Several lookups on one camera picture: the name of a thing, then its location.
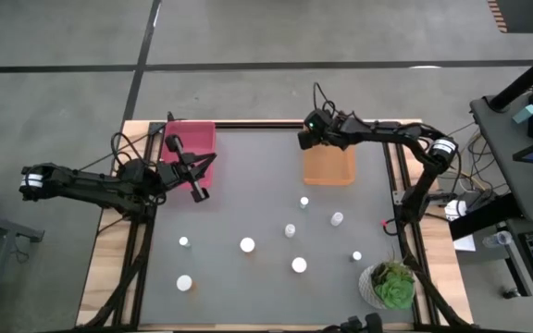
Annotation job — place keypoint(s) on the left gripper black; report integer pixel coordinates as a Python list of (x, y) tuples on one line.
[(171, 173)]

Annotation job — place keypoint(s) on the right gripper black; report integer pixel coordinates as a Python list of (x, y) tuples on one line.
[(340, 133)]

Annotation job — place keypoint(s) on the orange pill bottle white cap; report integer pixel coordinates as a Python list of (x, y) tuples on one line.
[(247, 245), (184, 282), (299, 265)]

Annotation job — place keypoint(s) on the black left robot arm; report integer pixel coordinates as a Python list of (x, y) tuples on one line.
[(86, 182)]

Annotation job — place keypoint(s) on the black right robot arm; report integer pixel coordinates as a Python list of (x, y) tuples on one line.
[(400, 134)]

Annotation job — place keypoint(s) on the pink plastic bin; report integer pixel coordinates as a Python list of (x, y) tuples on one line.
[(197, 136)]

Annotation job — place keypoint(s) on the orange plastic bin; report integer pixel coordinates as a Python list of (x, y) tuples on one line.
[(329, 168)]

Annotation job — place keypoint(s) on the clear small pill bottle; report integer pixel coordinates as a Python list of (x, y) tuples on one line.
[(337, 218)]

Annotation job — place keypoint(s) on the white plastic pill bottle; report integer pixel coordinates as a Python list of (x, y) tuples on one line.
[(290, 230)]

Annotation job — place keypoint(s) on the white power adapter box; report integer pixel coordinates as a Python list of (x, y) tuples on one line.
[(455, 209)]

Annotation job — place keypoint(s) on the potted green succulent plant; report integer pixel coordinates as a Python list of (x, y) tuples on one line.
[(393, 289)]

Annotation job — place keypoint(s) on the white paper sheet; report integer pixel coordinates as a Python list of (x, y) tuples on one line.
[(465, 244)]

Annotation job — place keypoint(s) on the dark grey side desk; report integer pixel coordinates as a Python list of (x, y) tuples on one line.
[(502, 152)]

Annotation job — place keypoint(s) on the black round fixture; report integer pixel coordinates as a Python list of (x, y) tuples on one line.
[(373, 323)]

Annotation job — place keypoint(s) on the clear plastic water bottle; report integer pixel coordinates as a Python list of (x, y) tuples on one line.
[(497, 239)]

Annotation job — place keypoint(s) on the small teal box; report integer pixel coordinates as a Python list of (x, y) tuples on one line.
[(524, 114)]

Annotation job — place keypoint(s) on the black diagonal pole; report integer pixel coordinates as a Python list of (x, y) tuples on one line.
[(525, 78)]

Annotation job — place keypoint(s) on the dark rug orange border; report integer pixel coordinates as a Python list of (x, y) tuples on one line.
[(523, 14)]

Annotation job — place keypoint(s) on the black wrist camera green light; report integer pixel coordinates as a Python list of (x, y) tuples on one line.
[(317, 119)]

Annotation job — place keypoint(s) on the black aluminium table frame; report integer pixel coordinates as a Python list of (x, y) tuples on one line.
[(398, 162)]

